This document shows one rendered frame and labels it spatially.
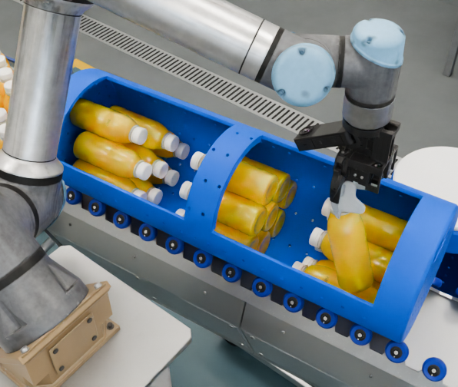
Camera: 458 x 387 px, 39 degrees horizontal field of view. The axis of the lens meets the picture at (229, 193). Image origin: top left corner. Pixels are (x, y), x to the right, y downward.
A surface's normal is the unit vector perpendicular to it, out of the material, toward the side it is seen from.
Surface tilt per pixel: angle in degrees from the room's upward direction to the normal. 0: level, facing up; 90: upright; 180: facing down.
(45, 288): 29
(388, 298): 70
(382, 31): 1
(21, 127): 63
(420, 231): 15
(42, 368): 90
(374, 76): 90
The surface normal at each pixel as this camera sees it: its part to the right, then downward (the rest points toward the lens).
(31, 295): 0.21, -0.28
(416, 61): 0.00, -0.71
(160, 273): -0.49, 0.32
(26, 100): -0.16, 0.31
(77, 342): 0.79, 0.43
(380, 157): -0.52, 0.60
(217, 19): 0.06, -0.07
